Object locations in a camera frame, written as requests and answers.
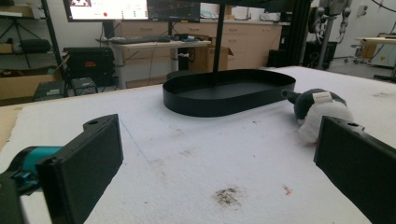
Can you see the black equipment case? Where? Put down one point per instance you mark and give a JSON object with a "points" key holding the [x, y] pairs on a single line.
{"points": [[88, 63]]}

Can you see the grey and white plush toy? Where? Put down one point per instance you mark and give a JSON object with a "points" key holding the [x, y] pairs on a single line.
{"points": [[314, 109]]}

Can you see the wooden cabinet row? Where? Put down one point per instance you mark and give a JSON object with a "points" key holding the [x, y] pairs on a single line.
{"points": [[249, 37]]}

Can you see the grey robot on stand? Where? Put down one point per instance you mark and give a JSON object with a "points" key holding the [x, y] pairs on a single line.
{"points": [[330, 21]]}

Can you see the dark computer monitor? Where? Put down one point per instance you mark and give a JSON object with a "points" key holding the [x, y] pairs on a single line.
{"points": [[174, 10]]}

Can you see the cardboard box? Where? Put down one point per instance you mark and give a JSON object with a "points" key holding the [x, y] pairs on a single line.
{"points": [[204, 59]]}

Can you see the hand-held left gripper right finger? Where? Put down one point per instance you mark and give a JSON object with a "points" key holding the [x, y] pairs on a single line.
{"points": [[355, 161]]}

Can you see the black metal shelf rack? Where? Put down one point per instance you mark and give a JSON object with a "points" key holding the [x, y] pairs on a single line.
{"points": [[25, 34]]}

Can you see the light wooden desk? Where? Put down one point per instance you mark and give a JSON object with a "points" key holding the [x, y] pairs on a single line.
{"points": [[162, 45]]}

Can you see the black keyboard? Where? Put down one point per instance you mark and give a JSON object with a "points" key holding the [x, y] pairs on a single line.
{"points": [[140, 40]]}

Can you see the small black device box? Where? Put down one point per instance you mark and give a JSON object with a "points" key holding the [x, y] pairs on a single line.
{"points": [[83, 86]]}

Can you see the black metal stand pole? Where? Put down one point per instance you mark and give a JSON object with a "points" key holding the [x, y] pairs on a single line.
{"points": [[218, 40]]}

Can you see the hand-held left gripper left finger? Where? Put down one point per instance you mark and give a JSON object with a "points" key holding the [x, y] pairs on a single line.
{"points": [[81, 168]]}

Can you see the white foam table mat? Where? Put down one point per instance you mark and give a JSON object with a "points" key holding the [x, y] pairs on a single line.
{"points": [[193, 161]]}

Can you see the black metal frame column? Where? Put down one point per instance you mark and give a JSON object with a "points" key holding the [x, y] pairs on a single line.
{"points": [[297, 31]]}

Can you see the wooden side table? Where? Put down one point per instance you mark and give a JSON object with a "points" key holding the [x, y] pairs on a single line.
{"points": [[376, 40]]}

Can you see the black oval metal tray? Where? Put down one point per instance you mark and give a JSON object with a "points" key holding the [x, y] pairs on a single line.
{"points": [[227, 93]]}

